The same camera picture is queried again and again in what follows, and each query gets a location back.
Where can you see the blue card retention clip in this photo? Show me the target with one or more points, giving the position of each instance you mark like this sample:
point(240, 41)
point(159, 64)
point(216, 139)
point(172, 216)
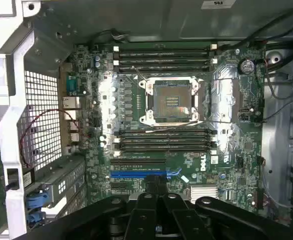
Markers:
point(35, 219)
point(37, 198)

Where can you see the small silver finned heatsink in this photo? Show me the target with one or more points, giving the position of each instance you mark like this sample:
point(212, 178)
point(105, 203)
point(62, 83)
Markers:
point(203, 193)

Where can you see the silver rear port block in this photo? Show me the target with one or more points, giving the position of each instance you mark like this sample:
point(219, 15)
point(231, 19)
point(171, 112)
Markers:
point(70, 102)

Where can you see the silver metal PC case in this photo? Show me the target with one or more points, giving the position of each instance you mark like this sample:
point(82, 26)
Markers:
point(141, 20)

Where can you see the short black expansion slot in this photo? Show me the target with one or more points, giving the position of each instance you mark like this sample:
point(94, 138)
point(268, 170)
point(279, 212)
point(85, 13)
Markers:
point(119, 185)

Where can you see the shiny silver chipset heatsink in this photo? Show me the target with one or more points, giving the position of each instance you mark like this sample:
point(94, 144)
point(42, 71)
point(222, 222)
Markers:
point(224, 100)

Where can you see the white printed label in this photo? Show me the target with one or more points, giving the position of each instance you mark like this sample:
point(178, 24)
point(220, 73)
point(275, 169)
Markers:
point(217, 3)

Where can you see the green Dell motherboard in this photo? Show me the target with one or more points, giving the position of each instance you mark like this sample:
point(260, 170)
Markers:
point(246, 160)

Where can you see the blue serial port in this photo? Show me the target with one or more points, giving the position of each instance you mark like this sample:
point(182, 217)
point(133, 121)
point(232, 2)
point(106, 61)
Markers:
point(72, 85)

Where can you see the thin metal locking lever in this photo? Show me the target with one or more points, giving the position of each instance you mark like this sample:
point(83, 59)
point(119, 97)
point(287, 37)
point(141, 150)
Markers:
point(139, 72)
point(176, 128)

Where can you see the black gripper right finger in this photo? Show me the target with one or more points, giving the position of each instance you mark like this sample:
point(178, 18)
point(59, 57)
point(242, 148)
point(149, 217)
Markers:
point(179, 217)

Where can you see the silver CPU socket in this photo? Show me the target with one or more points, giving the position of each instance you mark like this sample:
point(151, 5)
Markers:
point(172, 101)

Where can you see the perforated slot cover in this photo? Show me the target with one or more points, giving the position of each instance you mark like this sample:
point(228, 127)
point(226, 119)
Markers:
point(69, 180)

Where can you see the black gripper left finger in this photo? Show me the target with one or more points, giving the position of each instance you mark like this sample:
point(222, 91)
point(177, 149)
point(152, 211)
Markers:
point(136, 215)

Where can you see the long black expansion slot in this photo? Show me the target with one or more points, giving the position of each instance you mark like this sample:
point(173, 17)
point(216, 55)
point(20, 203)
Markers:
point(137, 160)

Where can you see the round coin cell battery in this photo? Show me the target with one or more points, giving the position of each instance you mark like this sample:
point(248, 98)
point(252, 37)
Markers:
point(247, 66)

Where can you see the blue expansion slot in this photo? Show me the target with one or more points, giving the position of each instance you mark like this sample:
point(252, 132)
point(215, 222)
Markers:
point(134, 174)

